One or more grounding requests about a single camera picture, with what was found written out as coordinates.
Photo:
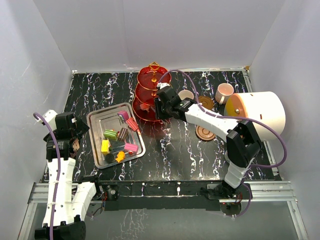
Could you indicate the yellow cake slice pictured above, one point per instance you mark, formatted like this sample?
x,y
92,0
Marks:
x,y
105,147

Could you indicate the pink cupcake with topping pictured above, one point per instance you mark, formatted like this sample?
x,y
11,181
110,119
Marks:
x,y
144,107

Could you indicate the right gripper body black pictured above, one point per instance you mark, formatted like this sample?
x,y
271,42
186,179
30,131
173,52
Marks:
x,y
163,111

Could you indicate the green layered cake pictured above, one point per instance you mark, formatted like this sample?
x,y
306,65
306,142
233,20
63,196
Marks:
x,y
110,134

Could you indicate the orange fish cookie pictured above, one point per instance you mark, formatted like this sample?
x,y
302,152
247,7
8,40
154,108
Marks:
x,y
120,156

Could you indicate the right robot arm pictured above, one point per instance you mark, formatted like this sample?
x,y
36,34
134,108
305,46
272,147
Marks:
x,y
242,140

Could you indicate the brown chocolate cake slice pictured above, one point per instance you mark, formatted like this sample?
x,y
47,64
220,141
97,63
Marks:
x,y
122,135

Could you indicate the brown saucer front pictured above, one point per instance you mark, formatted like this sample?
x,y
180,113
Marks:
x,y
204,134

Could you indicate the blue and white teacup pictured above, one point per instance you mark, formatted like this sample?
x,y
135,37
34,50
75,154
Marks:
x,y
186,94

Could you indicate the grey tape roll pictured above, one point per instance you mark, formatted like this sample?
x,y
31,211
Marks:
x,y
226,157

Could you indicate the large white cylinder container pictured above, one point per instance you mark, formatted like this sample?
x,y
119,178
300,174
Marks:
x,y
265,107

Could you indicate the stainless steel tray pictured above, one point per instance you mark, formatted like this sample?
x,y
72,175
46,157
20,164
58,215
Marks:
x,y
107,118

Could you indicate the black round cookie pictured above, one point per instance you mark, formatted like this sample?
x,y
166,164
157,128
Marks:
x,y
109,158

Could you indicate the pink cake slice front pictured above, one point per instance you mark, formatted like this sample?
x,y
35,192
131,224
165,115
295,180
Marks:
x,y
130,147

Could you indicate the red pink cake slice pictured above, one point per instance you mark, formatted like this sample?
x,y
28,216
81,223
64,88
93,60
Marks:
x,y
131,122

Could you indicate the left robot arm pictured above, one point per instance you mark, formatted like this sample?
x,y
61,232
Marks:
x,y
66,206

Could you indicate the brown saucer near cups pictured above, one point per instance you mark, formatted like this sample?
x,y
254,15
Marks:
x,y
206,102

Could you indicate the pink and white teacup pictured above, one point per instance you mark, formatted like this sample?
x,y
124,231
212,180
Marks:
x,y
223,92

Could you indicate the magenta cake slice back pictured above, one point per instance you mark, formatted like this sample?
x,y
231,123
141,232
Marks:
x,y
123,114

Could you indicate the red three-tier dessert stand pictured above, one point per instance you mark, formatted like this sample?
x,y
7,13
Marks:
x,y
146,91

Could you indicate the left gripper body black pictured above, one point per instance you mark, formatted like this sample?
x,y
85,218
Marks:
x,y
81,129

